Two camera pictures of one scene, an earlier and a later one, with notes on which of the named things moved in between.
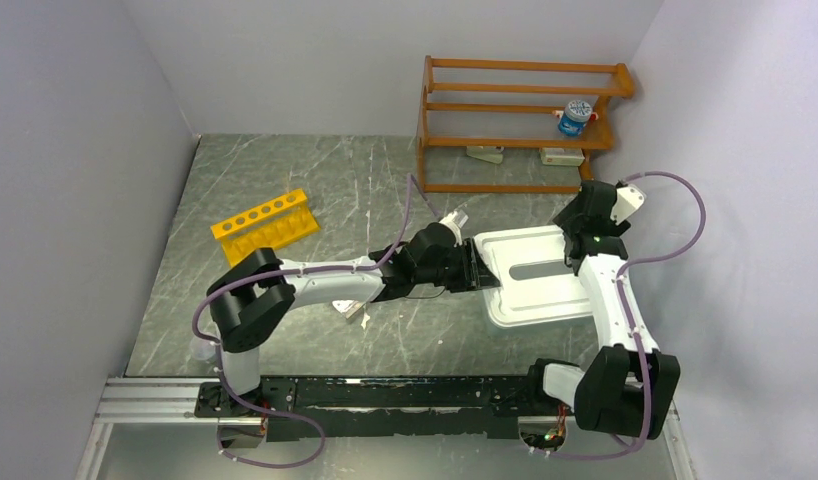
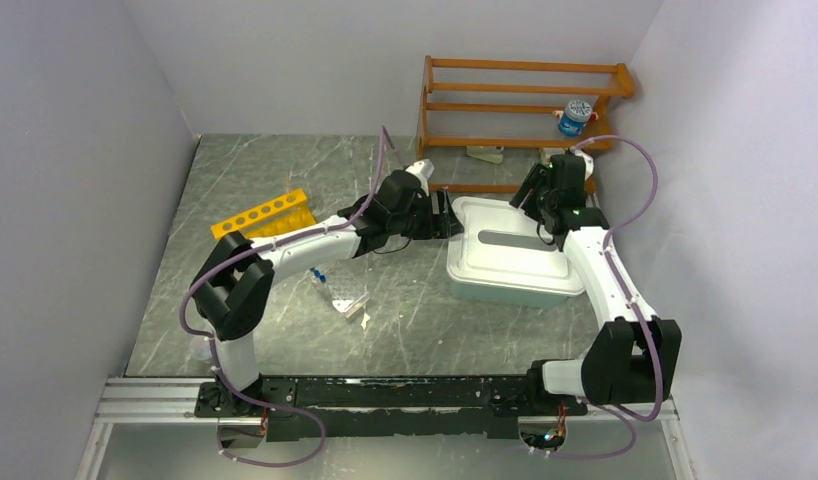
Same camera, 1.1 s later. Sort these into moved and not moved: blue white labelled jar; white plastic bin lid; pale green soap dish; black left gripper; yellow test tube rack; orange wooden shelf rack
Moved: white plastic bin lid; black left gripper
Not moved: pale green soap dish; blue white labelled jar; orange wooden shelf rack; yellow test tube rack
